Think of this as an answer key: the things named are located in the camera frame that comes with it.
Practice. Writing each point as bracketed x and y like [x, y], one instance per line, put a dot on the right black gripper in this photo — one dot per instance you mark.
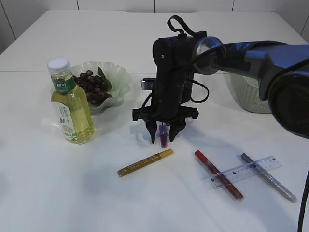
[171, 55]

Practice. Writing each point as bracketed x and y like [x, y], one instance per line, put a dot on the small pink scissors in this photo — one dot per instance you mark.
[163, 135]

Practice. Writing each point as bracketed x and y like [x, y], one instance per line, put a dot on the dark red grape bunch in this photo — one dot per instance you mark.
[97, 87]

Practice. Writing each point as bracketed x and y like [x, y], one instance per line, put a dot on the jasmine tea bottle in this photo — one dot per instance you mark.
[70, 103]

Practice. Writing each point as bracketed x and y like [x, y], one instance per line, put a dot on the clear plastic ruler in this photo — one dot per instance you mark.
[242, 172]

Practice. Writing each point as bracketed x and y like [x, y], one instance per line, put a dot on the silver glitter marker pen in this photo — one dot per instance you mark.
[269, 179]

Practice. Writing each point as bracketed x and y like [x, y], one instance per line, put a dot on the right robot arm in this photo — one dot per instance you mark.
[281, 70]

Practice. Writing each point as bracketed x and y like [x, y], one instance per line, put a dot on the black mesh pen holder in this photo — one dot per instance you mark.
[187, 89]

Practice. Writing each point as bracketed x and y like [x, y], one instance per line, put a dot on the red marker pen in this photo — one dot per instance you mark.
[217, 172]

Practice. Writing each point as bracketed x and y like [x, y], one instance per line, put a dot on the gold glitter marker pen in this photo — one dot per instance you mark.
[144, 162]

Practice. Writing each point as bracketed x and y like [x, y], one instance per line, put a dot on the light green wavy plate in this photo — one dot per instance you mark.
[117, 76]

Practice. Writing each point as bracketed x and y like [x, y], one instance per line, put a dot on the green woven plastic basket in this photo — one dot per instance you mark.
[245, 91]

